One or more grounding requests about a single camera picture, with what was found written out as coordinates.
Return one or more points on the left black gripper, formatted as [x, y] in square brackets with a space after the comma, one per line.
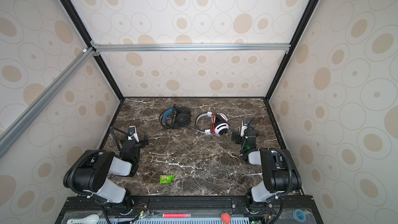
[141, 143]

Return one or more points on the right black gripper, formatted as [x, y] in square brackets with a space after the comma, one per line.
[237, 135]

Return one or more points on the black blue headphones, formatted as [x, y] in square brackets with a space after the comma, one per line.
[175, 117]

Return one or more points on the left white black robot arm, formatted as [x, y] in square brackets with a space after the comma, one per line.
[89, 174]

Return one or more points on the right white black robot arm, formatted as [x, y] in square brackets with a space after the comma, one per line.
[279, 173]

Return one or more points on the green snack packet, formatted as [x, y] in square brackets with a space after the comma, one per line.
[166, 179]

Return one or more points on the white plastic object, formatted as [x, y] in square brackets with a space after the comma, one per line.
[91, 219]

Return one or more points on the red round object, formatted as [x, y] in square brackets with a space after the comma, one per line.
[225, 218]

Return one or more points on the pink marker pen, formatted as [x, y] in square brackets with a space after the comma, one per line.
[176, 215]

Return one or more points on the blue tape roll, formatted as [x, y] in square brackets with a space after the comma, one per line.
[299, 216]

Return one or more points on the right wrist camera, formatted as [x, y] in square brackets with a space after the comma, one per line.
[243, 126]

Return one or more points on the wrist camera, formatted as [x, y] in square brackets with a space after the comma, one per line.
[243, 126]
[132, 134]

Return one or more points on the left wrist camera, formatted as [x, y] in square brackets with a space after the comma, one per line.
[132, 134]

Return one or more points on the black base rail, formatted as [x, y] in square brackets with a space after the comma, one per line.
[203, 209]

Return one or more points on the back aluminium rail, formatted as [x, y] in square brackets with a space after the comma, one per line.
[191, 47]

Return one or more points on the aluminium rail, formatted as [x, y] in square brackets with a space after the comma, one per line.
[191, 47]
[19, 126]

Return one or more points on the left aluminium rail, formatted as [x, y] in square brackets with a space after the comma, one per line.
[19, 126]

